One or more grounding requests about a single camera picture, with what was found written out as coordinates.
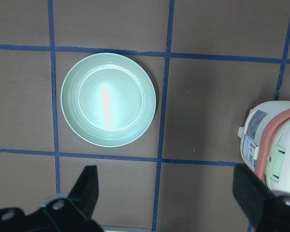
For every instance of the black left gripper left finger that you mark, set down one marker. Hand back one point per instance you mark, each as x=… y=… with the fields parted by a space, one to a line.
x=63 y=214

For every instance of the green plate near left arm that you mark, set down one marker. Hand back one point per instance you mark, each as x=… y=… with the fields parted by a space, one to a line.
x=108 y=100

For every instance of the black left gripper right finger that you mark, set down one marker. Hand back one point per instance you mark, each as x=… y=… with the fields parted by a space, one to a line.
x=267 y=210

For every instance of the white rice cooker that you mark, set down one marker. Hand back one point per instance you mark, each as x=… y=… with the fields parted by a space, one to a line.
x=265 y=144

